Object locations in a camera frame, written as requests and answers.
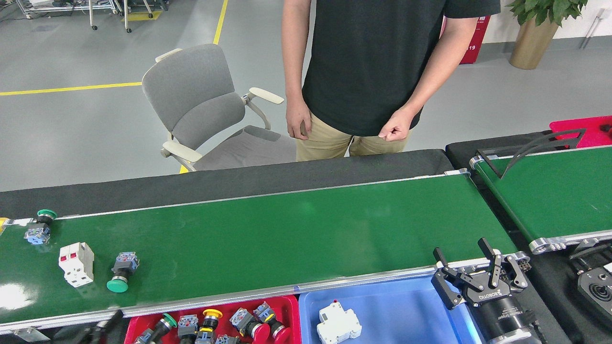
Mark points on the blue plastic tray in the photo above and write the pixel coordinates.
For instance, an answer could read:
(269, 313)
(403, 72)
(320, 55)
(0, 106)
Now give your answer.
(397, 310)

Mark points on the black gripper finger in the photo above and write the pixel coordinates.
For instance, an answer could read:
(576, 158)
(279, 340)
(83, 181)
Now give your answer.
(114, 317)
(519, 277)
(442, 289)

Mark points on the short green conveyor belt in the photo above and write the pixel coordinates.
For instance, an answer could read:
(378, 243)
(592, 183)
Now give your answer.
(554, 200)

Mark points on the long green conveyor belt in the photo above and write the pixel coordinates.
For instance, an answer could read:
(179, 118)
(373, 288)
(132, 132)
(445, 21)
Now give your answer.
(287, 234)

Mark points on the white breaker with red toggles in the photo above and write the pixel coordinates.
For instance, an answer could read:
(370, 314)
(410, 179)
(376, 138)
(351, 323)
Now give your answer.
(76, 267)

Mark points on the person's left hand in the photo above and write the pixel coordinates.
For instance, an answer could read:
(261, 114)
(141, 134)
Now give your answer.
(399, 128)

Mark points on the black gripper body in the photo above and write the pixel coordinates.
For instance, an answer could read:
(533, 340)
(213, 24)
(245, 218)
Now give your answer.
(502, 310)

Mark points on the person's right hand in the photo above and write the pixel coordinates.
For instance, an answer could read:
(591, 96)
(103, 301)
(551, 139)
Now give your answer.
(296, 117)

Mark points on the black conveyor guide bracket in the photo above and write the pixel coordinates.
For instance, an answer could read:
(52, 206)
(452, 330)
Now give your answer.
(530, 148)

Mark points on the red plastic tray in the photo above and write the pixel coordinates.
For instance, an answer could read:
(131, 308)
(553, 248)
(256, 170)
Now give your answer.
(287, 306)

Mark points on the red fire extinguisher cabinet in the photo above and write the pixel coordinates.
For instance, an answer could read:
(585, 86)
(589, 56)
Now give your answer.
(475, 45)

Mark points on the yellow push button switch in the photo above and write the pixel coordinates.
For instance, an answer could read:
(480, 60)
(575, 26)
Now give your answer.
(213, 313)

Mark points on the grey office chair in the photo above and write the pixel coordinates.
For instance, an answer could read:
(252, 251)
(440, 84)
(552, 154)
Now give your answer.
(191, 95)

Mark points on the person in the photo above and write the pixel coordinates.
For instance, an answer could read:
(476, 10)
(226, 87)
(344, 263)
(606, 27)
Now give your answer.
(368, 62)

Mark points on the red plastic bin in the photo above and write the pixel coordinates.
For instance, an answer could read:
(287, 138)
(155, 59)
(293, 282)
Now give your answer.
(578, 126)

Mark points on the silver conveyor mounting bracket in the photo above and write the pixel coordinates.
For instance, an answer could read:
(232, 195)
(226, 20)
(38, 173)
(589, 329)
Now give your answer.
(31, 334)

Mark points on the yellow plastic bin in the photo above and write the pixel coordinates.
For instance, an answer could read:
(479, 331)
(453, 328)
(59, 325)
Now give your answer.
(3, 225)

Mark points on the potted plant gold pot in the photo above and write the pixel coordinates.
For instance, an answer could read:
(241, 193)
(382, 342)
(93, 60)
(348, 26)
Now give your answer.
(533, 43)

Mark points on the person's left forearm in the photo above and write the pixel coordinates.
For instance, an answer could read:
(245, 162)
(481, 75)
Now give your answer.
(432, 71)

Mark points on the white circuit breaker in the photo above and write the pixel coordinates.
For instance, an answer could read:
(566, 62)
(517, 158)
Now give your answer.
(338, 325)

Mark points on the person's right forearm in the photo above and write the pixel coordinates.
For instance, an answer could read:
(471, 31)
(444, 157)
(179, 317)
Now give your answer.
(295, 67)

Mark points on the white wall pipe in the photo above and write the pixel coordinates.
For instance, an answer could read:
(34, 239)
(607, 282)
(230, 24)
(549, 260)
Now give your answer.
(592, 28)

